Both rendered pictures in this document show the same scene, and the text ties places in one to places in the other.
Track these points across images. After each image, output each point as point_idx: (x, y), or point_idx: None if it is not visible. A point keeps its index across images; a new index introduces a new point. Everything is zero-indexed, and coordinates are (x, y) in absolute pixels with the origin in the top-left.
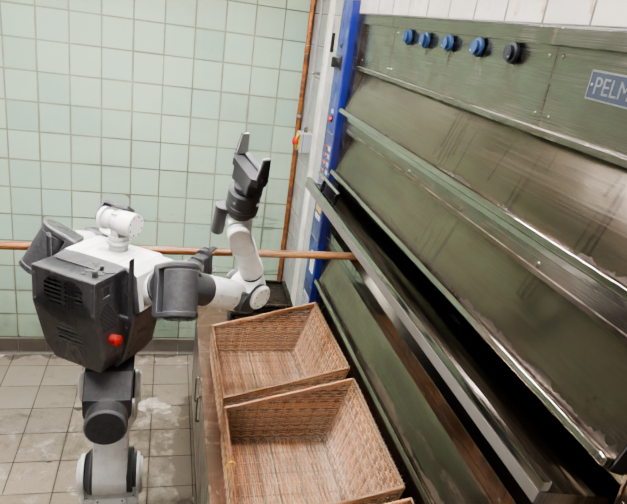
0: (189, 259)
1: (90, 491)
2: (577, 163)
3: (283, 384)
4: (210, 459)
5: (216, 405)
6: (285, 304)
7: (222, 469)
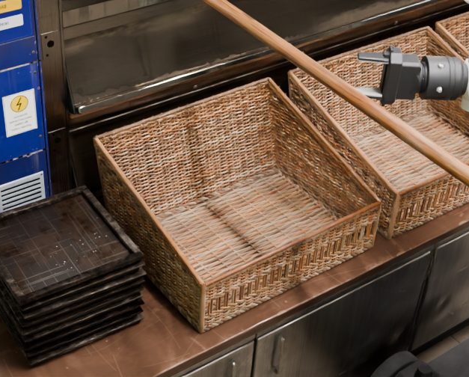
0: (434, 62)
1: None
2: None
3: (327, 141)
4: (424, 237)
5: (331, 266)
6: (75, 200)
7: (428, 223)
